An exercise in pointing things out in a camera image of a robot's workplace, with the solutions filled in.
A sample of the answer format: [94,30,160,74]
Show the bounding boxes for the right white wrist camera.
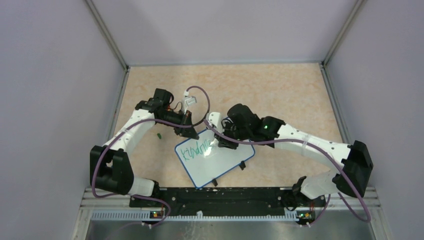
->
[206,112,224,134]

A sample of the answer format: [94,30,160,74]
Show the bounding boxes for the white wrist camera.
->
[182,91,197,113]
[206,112,224,134]

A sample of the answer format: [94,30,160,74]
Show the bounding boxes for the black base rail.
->
[129,187,326,217]

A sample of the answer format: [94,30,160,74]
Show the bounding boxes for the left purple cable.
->
[91,85,212,229]

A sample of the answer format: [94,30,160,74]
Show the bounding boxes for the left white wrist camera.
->
[182,91,197,113]

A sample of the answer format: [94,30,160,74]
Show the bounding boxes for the purple cable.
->
[91,85,212,229]
[202,119,373,227]

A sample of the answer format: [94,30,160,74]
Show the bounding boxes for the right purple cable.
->
[202,119,373,227]

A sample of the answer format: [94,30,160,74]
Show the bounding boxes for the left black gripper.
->
[158,108,199,140]

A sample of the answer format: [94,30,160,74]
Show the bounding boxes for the white cable duct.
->
[90,210,299,222]

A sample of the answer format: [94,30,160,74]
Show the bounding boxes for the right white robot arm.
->
[210,103,374,206]

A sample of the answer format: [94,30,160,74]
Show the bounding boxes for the blue-framed whiteboard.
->
[174,129,256,189]

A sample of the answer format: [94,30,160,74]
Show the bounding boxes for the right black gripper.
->
[214,120,251,150]

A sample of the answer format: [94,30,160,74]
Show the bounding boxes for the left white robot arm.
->
[89,88,199,207]

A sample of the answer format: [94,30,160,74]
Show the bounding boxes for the green whiteboard marker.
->
[208,139,219,149]

